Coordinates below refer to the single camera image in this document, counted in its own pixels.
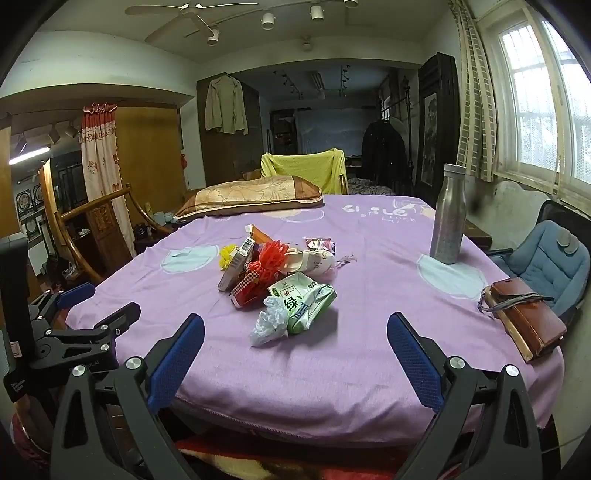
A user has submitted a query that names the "white medicine box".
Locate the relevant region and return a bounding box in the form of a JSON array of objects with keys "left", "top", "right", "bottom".
[{"left": 217, "top": 238, "right": 256, "bottom": 292}]

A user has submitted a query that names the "yellow foam fruit net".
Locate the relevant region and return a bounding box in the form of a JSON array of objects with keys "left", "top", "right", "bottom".
[{"left": 218, "top": 244, "right": 238, "bottom": 271}]

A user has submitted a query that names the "green white snack bag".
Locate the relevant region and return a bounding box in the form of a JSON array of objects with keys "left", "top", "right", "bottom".
[{"left": 269, "top": 273, "right": 337, "bottom": 336}]

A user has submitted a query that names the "red foam fruit net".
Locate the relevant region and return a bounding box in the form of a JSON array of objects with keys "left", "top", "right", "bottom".
[{"left": 249, "top": 241, "right": 288, "bottom": 282}]

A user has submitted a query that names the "white floral paper cup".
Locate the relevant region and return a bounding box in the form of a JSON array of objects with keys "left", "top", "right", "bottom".
[{"left": 280, "top": 248, "right": 335, "bottom": 278}]

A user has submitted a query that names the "red snack packet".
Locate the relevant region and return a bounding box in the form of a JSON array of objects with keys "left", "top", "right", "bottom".
[{"left": 229, "top": 271, "right": 267, "bottom": 309}]

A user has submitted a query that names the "wooden armchair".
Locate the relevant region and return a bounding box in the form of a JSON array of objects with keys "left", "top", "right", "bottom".
[{"left": 39, "top": 160, "right": 172, "bottom": 285}]

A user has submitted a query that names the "crumpled white plastic bag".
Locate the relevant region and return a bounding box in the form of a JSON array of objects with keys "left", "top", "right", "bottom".
[{"left": 249, "top": 296, "right": 290, "bottom": 347}]

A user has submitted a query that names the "brown leather notebook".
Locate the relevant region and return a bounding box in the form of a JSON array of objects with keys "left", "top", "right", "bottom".
[{"left": 478, "top": 277, "right": 567, "bottom": 364}]

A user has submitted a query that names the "purple bed sheet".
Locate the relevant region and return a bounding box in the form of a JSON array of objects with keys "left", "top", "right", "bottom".
[{"left": 66, "top": 195, "right": 564, "bottom": 445}]

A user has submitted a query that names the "silver metal bottle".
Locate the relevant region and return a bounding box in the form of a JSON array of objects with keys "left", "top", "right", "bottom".
[{"left": 430, "top": 164, "right": 467, "bottom": 265}]

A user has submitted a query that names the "red floral curtain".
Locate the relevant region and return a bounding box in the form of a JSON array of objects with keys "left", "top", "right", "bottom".
[{"left": 77, "top": 102, "right": 137, "bottom": 258}]

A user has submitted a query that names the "pink clear plastic wrapper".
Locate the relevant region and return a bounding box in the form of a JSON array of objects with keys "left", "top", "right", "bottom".
[{"left": 304, "top": 237, "right": 335, "bottom": 254}]

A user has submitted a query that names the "blue cushioned chair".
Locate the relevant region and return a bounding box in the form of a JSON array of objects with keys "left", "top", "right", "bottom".
[{"left": 488, "top": 200, "right": 590, "bottom": 325}]

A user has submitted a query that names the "brown gold pillow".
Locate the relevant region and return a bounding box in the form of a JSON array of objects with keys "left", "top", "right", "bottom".
[{"left": 174, "top": 176, "right": 324, "bottom": 221}]

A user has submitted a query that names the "yellow cloth covered chair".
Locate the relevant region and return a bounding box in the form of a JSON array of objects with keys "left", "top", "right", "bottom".
[{"left": 260, "top": 148, "right": 349, "bottom": 195}]

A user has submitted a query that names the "checked window curtain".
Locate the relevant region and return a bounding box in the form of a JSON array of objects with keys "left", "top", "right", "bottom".
[{"left": 449, "top": 1, "right": 498, "bottom": 183}]

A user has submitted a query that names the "beige hanging jacket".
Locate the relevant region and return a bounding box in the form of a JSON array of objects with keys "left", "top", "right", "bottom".
[{"left": 204, "top": 74, "right": 249, "bottom": 135}]

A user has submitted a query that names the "dark wooden wardrobe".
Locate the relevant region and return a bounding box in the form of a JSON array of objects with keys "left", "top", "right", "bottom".
[{"left": 415, "top": 53, "right": 460, "bottom": 207}]

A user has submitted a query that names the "window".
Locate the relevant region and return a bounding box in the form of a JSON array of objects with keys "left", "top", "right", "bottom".
[{"left": 477, "top": 1, "right": 590, "bottom": 213}]

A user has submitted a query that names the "ceiling fan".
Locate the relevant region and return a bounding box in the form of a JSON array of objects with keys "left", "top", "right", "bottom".
[{"left": 124, "top": 2, "right": 259, "bottom": 45}]

